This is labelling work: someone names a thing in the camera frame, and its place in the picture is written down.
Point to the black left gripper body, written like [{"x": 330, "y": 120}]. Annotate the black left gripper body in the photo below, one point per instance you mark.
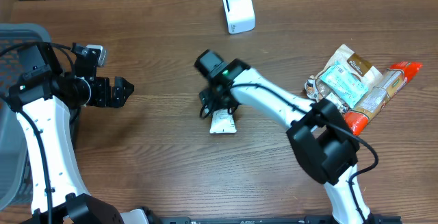
[{"x": 95, "y": 94}]

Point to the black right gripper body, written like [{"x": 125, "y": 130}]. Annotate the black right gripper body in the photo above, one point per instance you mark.
[{"x": 216, "y": 99}]

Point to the white tube gold cap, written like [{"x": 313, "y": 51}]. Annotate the white tube gold cap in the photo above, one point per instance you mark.
[{"x": 222, "y": 123}]

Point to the cream brown nut bag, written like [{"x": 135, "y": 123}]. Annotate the cream brown nut bag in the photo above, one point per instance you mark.
[{"x": 361, "y": 69}]

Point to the teal snack packet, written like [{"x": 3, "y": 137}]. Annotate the teal snack packet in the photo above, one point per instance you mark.
[{"x": 345, "y": 85}]

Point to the orange spaghetti packet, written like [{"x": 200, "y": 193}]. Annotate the orange spaghetti packet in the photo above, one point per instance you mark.
[{"x": 394, "y": 79}]

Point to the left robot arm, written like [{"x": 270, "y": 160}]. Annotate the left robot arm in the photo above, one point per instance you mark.
[{"x": 42, "y": 99}]

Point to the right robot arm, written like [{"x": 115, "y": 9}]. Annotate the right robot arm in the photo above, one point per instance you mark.
[{"x": 322, "y": 143}]

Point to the white barcode scanner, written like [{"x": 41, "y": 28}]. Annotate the white barcode scanner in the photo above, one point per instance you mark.
[{"x": 240, "y": 15}]

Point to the grey plastic basket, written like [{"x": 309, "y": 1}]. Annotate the grey plastic basket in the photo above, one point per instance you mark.
[{"x": 16, "y": 179}]

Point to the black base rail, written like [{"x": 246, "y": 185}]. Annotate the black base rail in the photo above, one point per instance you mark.
[{"x": 324, "y": 219}]

